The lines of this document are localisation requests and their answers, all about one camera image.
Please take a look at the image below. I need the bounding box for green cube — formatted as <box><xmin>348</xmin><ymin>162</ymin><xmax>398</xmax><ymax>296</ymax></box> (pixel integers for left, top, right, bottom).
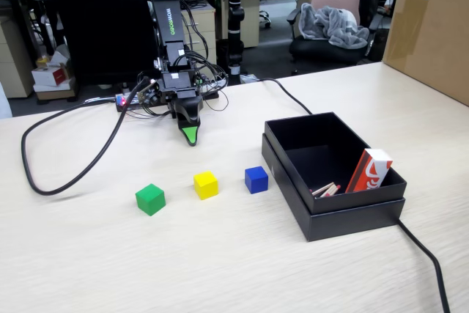
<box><xmin>135</xmin><ymin>183</ymin><xmax>166</xmax><ymax>217</ymax></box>

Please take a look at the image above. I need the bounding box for large cardboard box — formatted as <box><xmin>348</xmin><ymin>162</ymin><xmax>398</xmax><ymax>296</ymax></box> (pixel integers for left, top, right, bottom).
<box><xmin>380</xmin><ymin>0</ymin><xmax>469</xmax><ymax>107</ymax></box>

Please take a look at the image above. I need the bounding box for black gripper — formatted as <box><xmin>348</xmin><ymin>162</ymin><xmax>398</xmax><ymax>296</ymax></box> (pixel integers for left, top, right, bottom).
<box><xmin>160</xmin><ymin>72</ymin><xmax>204</xmax><ymax>147</ymax></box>

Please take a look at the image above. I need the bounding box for thick black camera cable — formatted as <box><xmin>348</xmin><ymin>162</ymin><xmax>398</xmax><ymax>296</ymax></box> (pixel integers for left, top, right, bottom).
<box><xmin>21</xmin><ymin>81</ymin><xmax>148</xmax><ymax>196</ymax></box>

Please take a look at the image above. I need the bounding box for thick black power cable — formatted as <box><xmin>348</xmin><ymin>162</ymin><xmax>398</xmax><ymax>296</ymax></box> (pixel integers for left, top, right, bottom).
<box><xmin>262</xmin><ymin>78</ymin><xmax>451</xmax><ymax>313</ymax></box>

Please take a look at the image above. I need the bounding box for yellow cube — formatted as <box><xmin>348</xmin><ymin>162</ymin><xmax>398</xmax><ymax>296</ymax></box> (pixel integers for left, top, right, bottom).
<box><xmin>193</xmin><ymin>170</ymin><xmax>220</xmax><ymax>201</ymax></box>

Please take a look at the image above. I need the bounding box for controller board with red LED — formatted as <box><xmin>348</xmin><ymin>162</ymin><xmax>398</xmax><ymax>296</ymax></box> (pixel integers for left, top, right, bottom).
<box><xmin>115</xmin><ymin>93</ymin><xmax>142</xmax><ymax>112</ymax></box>

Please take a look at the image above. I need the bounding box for grey blanket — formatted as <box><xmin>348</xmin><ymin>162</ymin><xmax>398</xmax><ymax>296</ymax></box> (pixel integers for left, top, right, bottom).
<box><xmin>299</xmin><ymin>3</ymin><xmax>370</xmax><ymax>49</ymax></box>

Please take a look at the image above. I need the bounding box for white box with red side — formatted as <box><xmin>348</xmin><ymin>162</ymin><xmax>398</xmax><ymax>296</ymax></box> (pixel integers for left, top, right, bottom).
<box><xmin>32</xmin><ymin>67</ymin><xmax>73</xmax><ymax>89</ymax></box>

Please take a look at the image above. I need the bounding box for red white matchbox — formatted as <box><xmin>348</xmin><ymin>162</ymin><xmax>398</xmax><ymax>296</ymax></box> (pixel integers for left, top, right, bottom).
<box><xmin>344</xmin><ymin>148</ymin><xmax>394</xmax><ymax>194</ymax></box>

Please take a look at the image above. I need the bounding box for beige drawer cabinet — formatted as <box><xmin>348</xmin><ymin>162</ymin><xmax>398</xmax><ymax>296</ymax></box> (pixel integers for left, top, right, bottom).
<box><xmin>182</xmin><ymin>1</ymin><xmax>217</xmax><ymax>65</ymax></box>
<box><xmin>0</xmin><ymin>15</ymin><xmax>37</xmax><ymax>100</ymax></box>
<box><xmin>240</xmin><ymin>0</ymin><xmax>262</xmax><ymax>49</ymax></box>

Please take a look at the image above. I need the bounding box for blue cube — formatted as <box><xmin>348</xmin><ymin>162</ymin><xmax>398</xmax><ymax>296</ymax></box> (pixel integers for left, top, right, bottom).
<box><xmin>244</xmin><ymin>166</ymin><xmax>270</xmax><ymax>195</ymax></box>

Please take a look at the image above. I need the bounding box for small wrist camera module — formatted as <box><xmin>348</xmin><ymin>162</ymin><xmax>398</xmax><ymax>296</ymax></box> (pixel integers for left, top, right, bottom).
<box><xmin>137</xmin><ymin>77</ymin><xmax>162</xmax><ymax>106</ymax></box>

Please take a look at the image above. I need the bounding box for black open box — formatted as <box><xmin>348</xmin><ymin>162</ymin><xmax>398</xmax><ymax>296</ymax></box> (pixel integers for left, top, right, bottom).
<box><xmin>263</xmin><ymin>111</ymin><xmax>408</xmax><ymax>215</ymax></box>
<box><xmin>261</xmin><ymin>133</ymin><xmax>407</xmax><ymax>243</ymax></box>

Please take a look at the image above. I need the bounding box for black segmented pole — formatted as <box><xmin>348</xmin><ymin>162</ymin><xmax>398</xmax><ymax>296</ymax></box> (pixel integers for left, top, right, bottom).
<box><xmin>226</xmin><ymin>0</ymin><xmax>245</xmax><ymax>76</ymax></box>

